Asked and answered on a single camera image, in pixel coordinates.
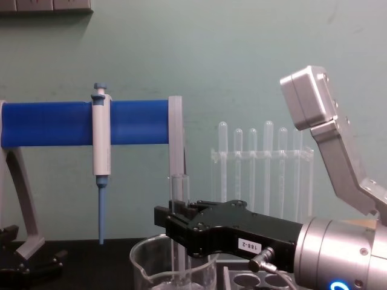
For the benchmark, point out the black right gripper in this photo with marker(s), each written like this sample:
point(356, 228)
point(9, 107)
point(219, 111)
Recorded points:
point(236, 229)

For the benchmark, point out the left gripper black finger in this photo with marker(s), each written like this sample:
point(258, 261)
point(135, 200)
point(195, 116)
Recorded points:
point(33, 266)
point(9, 234)

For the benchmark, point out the clear glass test tube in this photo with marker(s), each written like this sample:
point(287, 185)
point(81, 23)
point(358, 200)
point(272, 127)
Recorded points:
point(179, 187)

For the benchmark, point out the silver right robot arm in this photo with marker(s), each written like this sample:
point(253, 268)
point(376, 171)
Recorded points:
point(329, 247)

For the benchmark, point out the grey test tube rack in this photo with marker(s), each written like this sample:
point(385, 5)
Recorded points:
point(229, 278)

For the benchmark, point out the clear glass beaker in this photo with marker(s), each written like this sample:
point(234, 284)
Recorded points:
point(142, 259)

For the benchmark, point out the clear plastic transfer pipette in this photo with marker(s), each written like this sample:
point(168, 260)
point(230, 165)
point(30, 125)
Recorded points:
point(238, 142)
point(223, 136)

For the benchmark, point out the blue and grey pipette stand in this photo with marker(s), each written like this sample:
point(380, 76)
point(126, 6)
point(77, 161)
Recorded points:
point(45, 124)

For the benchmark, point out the clear acrylic pipette rack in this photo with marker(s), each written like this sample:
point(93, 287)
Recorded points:
point(305, 154)

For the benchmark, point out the white and blue micropipette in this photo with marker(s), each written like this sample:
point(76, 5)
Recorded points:
point(101, 136)

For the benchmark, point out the white wall socket panel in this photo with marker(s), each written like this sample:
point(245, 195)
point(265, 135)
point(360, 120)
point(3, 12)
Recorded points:
point(45, 4)

